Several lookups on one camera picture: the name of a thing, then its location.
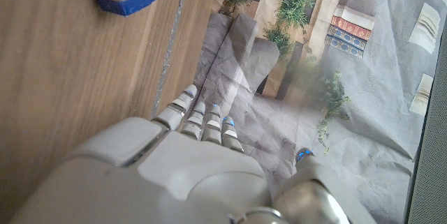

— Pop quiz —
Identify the printed building backdrop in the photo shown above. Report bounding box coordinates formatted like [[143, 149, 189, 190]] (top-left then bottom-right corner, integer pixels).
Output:
[[191, 0, 447, 224]]

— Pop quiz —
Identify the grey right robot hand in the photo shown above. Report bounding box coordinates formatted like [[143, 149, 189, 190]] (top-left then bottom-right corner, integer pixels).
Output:
[[8, 84, 378, 224]]

